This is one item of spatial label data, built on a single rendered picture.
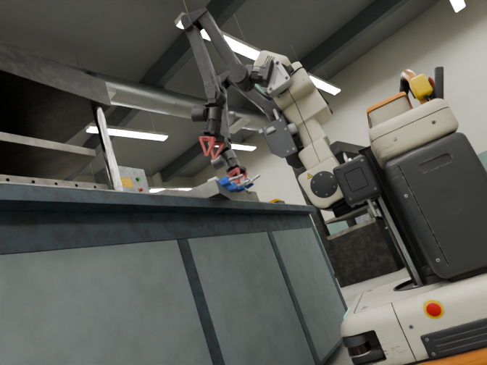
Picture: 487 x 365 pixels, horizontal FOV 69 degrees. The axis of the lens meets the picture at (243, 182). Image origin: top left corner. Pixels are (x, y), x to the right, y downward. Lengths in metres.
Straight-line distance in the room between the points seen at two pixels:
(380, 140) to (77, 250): 0.93
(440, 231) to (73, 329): 0.99
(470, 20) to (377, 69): 1.79
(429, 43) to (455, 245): 7.33
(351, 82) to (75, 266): 8.15
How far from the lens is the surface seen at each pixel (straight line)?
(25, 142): 2.12
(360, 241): 5.52
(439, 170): 1.22
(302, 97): 1.52
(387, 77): 8.42
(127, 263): 0.97
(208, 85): 1.51
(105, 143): 2.30
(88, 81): 2.47
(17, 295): 0.81
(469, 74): 8.04
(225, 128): 1.88
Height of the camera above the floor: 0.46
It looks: 16 degrees up
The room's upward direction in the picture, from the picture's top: 20 degrees counter-clockwise
